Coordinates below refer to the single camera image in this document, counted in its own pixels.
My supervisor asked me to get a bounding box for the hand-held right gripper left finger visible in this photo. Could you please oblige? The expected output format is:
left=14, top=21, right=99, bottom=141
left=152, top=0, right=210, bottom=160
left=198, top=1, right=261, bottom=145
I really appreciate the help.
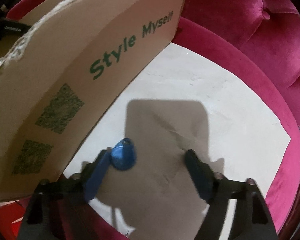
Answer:
left=16, top=149, right=115, bottom=240

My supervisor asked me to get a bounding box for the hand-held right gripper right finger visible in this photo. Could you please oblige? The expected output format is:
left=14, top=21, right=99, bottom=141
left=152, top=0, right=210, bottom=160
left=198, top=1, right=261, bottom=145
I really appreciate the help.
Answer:
left=184, top=149, right=278, bottom=240

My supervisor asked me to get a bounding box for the blue key fob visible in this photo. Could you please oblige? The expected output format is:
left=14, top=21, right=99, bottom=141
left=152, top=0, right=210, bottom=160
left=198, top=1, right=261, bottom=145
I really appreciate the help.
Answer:
left=111, top=137, right=138, bottom=172

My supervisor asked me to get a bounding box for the cardboard box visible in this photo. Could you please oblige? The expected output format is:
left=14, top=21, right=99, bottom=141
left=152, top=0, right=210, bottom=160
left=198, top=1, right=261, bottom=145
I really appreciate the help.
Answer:
left=0, top=0, right=190, bottom=203

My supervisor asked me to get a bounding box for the flat cardboard sheet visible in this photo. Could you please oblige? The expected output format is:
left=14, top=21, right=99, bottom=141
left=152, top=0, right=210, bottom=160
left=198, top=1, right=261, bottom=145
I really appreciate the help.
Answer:
left=62, top=41, right=298, bottom=240

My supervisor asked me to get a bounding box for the red velvet tufted sofa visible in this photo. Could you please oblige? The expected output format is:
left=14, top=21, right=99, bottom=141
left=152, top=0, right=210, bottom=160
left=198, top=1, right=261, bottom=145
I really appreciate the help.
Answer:
left=0, top=0, right=300, bottom=240

